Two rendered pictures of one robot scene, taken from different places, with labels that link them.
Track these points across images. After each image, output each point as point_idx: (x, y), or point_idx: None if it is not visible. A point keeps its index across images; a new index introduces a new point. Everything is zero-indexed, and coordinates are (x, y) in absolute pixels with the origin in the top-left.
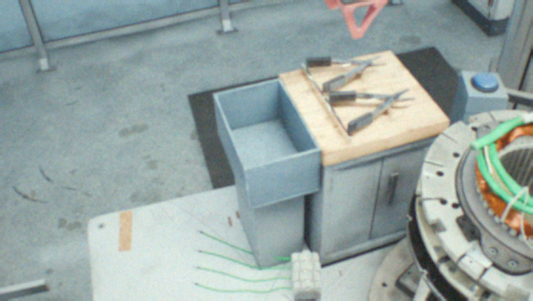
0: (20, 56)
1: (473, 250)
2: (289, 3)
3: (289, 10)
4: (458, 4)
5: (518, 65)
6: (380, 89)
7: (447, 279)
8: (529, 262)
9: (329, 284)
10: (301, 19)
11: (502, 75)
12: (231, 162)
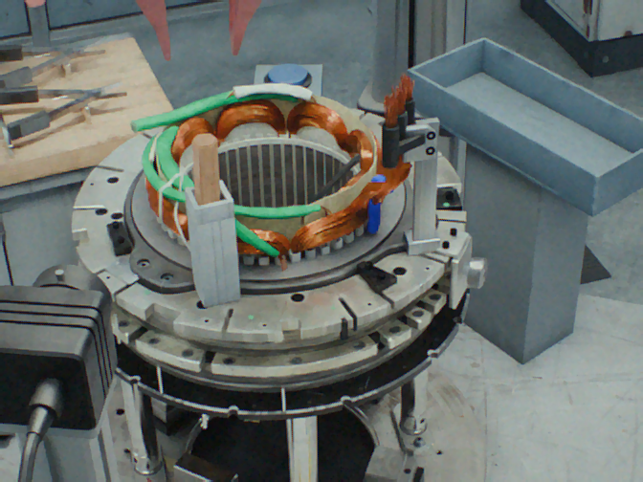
0: None
1: (116, 264)
2: (183, 28)
3: (180, 42)
4: (535, 15)
5: (396, 60)
6: (91, 88)
7: None
8: (192, 275)
9: None
10: (200, 58)
11: (375, 82)
12: None
